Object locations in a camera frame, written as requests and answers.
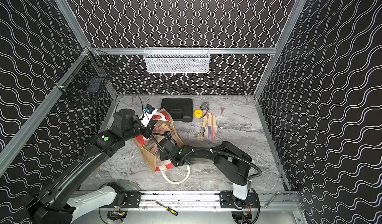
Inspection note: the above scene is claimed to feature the red jute tote bag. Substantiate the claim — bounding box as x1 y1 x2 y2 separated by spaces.
133 109 191 185

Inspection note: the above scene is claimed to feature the bamboo fan floral white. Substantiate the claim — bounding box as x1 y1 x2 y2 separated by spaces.
197 116 208 141

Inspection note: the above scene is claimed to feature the bamboo fan pink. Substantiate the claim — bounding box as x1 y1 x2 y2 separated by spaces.
212 107 225 140

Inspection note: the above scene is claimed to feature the bamboo fan purple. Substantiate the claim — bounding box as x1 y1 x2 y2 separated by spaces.
207 114 212 139

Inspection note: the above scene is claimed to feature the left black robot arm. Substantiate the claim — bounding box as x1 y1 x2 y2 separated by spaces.
23 105 158 224

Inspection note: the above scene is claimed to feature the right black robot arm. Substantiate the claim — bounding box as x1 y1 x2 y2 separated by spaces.
158 139 262 210

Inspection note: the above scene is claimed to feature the folding fans bundle in bag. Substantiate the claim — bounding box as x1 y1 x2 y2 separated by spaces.
143 127 171 156

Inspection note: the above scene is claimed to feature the black plastic tool case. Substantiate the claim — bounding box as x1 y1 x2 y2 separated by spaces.
161 98 193 122

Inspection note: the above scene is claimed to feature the yellow thread seal tape spool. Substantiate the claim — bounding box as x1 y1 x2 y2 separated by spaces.
194 110 204 118

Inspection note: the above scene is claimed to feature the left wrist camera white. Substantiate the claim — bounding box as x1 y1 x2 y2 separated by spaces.
139 104 157 127

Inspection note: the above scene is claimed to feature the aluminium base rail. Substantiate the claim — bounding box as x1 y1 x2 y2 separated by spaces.
74 190 299 211

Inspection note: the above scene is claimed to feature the steel ball valve brown handle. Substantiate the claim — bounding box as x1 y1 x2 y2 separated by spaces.
200 102 210 117

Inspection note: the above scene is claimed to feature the yellow black handled screwdriver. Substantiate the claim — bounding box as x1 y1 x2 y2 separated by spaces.
155 201 178 216

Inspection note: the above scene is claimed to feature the white wire mesh basket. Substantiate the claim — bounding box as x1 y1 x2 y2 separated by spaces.
143 47 211 73

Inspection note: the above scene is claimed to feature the black wire mesh basket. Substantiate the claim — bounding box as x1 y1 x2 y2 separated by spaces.
59 51 116 106

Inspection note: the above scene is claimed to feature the aluminium frame corner post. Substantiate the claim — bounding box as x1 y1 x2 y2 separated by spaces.
254 0 307 100

